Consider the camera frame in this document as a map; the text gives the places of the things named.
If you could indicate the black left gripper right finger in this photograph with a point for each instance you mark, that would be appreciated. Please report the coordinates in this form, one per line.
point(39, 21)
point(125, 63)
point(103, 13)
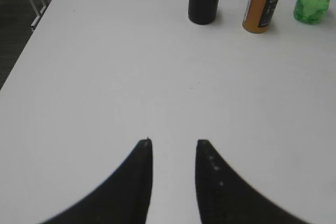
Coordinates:
point(224, 197)

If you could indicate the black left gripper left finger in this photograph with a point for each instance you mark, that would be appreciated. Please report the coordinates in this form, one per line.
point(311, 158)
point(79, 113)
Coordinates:
point(124, 197)

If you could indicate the NFC orange juice bottle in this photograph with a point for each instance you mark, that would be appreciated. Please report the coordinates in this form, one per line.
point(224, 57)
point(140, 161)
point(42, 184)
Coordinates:
point(258, 15)

